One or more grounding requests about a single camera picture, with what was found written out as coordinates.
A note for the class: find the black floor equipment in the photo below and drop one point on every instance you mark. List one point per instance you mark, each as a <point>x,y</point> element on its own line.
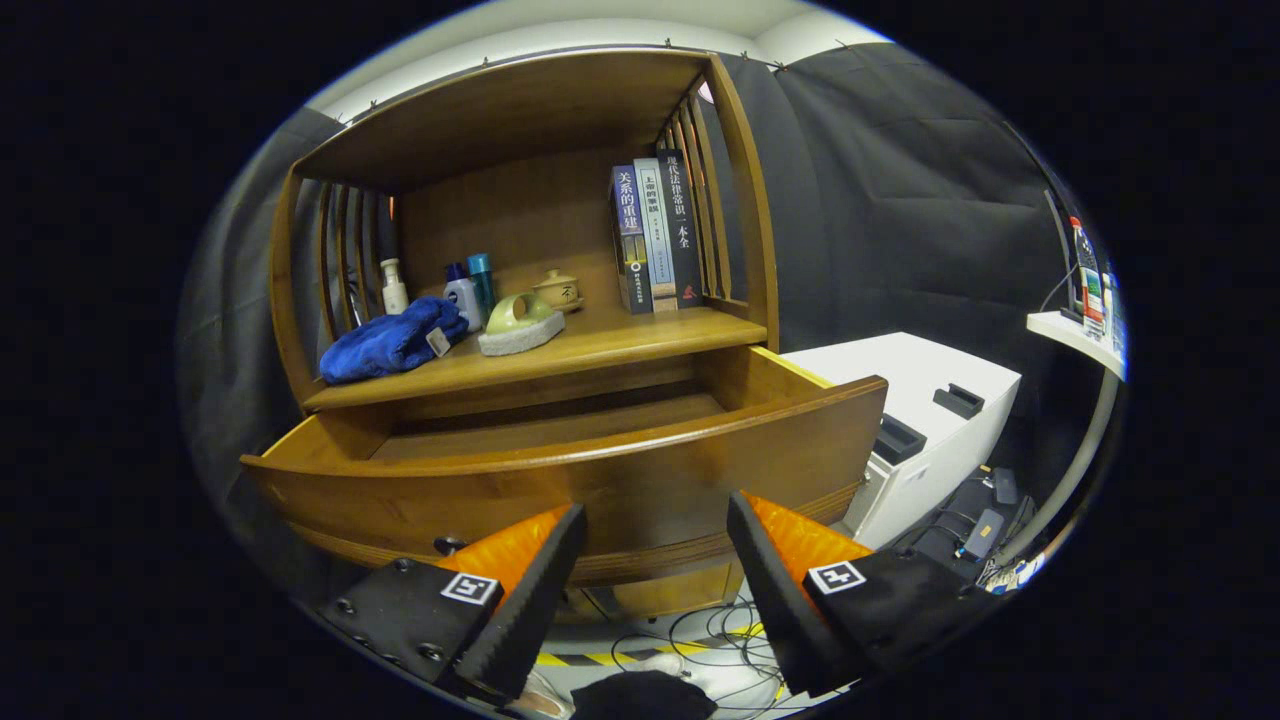
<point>985,525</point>

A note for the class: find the yellow black hazard tape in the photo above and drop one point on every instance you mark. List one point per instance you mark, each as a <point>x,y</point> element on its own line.
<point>600,658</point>

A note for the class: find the white pump bottle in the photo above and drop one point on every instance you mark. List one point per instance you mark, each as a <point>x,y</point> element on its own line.
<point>395,295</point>

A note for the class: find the black drawer knob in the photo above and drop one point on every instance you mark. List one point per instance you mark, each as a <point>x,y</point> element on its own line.
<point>450,546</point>

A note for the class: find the black plastic tray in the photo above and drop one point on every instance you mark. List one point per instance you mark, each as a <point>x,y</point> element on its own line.
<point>958,400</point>
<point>898,438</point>

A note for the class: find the dark cloth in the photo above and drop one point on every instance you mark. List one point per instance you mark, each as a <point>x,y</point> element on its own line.
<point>640,695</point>

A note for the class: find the wooden countertop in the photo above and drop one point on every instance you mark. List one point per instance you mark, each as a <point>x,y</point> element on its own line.
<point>620,335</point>

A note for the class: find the black spine book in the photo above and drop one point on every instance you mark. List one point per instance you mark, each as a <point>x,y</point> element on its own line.
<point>680,230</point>

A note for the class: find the blue folded towel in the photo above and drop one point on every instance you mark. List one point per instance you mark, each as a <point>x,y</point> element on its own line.
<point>390,340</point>

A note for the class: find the teal slim bottle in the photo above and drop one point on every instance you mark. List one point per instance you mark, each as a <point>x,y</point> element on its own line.
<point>482,285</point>

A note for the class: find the person's white shoe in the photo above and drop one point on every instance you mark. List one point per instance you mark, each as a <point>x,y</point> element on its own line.
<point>545,700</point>

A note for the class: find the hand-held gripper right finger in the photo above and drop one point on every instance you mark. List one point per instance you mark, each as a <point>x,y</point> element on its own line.
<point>775,600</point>

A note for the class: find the brown wooden cabinet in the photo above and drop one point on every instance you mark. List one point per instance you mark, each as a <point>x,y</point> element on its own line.
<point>500,110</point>

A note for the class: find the white bottle with blue cap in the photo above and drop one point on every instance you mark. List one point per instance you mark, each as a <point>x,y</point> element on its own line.
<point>462,300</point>

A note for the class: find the brown wooden drawer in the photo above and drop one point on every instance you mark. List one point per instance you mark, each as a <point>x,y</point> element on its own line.
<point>620,490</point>

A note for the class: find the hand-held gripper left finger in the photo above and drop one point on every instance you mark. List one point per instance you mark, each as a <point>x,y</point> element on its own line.
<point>530,600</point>

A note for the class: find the beige lidded teacup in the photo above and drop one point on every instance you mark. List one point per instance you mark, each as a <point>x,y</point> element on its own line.
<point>558,292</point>

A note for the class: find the red label water bottle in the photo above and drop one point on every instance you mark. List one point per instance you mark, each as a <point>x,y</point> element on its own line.
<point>1090,285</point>

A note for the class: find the wooden cabinet door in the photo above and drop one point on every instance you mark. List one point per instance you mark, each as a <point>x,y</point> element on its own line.
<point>680,595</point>

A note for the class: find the white drawer unit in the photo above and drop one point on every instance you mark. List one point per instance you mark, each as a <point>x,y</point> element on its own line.
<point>880,360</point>

